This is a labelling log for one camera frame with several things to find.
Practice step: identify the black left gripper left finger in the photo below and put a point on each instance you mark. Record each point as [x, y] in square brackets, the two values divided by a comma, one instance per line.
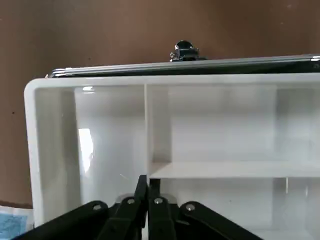
[120, 220]

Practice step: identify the aluminium first-aid case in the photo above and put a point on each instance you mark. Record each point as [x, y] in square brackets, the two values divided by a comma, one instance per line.
[175, 67]

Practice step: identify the large flat blue white packet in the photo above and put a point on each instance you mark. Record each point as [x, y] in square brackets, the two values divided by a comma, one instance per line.
[12, 222]

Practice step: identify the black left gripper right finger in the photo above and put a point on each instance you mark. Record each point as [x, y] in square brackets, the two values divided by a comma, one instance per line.
[165, 220]

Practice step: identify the white plastic partition tray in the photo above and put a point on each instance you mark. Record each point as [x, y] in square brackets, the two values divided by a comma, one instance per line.
[212, 130]

